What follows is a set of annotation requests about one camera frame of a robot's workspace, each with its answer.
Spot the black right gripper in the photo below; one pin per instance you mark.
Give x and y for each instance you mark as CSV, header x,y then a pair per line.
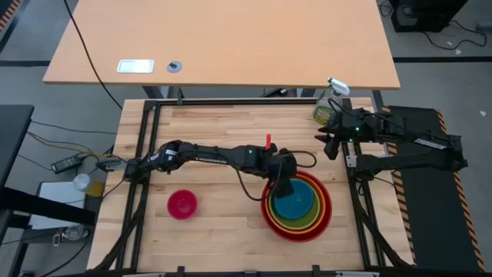
x,y
350,127

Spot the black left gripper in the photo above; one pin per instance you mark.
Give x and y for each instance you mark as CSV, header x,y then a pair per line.
x,y
282,163

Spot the blue bowl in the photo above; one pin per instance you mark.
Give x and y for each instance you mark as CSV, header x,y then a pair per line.
x,y
298,204

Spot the green bowl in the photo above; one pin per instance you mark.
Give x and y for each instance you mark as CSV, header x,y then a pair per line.
x,y
304,224

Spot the orange bowl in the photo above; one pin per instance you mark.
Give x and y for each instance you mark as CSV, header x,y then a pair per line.
x,y
299,231

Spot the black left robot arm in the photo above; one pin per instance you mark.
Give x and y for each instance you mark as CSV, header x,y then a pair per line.
x,y
215,155

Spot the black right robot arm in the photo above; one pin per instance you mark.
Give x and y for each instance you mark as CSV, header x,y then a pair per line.
x,y
403,161

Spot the red tab on arm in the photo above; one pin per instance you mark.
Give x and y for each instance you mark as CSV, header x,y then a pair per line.
x,y
268,140

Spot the spray bottle with white trigger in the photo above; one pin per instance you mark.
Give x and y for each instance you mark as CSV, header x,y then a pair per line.
x,y
323,113

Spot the large red bowl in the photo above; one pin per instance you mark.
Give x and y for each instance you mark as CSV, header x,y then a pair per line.
x,y
298,238

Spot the small pink bowl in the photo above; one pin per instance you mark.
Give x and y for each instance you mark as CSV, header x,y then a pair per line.
x,y
182,204

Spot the black hazard-striped floor mat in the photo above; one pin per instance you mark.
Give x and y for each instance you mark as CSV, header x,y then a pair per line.
x,y
430,215

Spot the light wood desk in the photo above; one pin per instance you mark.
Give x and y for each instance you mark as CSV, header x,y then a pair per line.
x,y
230,38

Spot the black computer tower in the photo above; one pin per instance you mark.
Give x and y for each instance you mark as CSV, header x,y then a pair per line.
x,y
423,15

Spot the grey desk grommet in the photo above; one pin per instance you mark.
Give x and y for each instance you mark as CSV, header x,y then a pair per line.
x,y
174,66

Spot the grey control box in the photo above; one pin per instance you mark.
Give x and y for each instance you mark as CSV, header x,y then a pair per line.
x,y
109,164

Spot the yellow pad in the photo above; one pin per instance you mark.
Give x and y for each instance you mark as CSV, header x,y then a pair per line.
x,y
96,188

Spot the clear plastic cup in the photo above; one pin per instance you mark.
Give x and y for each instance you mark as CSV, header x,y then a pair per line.
x,y
81,182

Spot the clear plastic container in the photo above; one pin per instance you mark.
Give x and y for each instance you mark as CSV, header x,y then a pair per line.
x,y
75,232

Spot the black power adapter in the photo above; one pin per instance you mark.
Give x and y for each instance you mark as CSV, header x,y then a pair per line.
x,y
66,163

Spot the white board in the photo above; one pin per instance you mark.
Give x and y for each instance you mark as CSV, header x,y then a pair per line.
x,y
54,196

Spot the black aluminium table frame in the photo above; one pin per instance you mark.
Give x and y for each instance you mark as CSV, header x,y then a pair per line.
x,y
230,102

